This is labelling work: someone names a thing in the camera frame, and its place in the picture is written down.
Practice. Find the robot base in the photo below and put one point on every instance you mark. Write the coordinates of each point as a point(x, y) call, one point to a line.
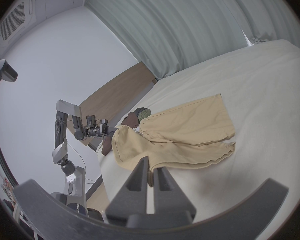
point(75, 206)

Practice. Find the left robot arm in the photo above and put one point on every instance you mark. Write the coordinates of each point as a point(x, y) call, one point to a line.
point(60, 129)

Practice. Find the beige shorts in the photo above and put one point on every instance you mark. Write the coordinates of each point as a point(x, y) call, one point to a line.
point(185, 124)

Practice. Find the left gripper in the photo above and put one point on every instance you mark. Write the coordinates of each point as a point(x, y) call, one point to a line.
point(105, 131)

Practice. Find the brown garment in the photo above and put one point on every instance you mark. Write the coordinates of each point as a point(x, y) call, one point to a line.
point(131, 121)

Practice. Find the green garment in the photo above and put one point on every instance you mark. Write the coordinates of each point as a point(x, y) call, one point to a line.
point(145, 115)

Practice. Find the pale green curtain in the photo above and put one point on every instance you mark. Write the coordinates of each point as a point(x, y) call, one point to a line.
point(165, 29)
point(265, 11)

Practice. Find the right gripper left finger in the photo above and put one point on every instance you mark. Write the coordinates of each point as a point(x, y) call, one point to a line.
point(130, 199)

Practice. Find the dark grey garment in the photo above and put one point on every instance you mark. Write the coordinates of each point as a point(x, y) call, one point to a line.
point(140, 109)

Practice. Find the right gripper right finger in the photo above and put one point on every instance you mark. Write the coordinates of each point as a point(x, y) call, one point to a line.
point(172, 196)

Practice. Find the window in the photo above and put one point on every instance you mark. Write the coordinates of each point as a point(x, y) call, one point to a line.
point(246, 40)

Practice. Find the bed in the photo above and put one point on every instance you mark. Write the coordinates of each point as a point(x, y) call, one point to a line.
point(252, 84)

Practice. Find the white ceiling air conditioner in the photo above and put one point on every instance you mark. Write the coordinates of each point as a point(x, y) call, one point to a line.
point(15, 19)

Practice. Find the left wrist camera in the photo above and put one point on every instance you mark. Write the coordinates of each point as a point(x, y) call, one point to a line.
point(104, 122)

